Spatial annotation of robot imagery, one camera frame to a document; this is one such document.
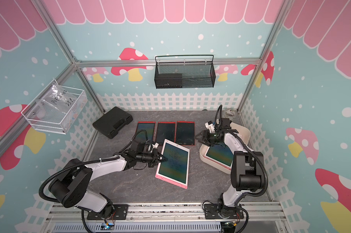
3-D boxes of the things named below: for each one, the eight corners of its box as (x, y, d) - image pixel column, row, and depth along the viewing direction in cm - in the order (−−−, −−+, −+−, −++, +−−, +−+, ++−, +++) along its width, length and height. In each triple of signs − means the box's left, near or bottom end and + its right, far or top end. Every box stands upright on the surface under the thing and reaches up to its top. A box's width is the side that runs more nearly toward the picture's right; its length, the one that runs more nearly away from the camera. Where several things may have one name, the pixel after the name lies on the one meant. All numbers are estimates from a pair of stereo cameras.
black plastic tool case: (94, 128, 111) (91, 124, 107) (117, 110, 123) (114, 105, 119) (112, 140, 105) (108, 135, 100) (133, 119, 117) (132, 114, 112)
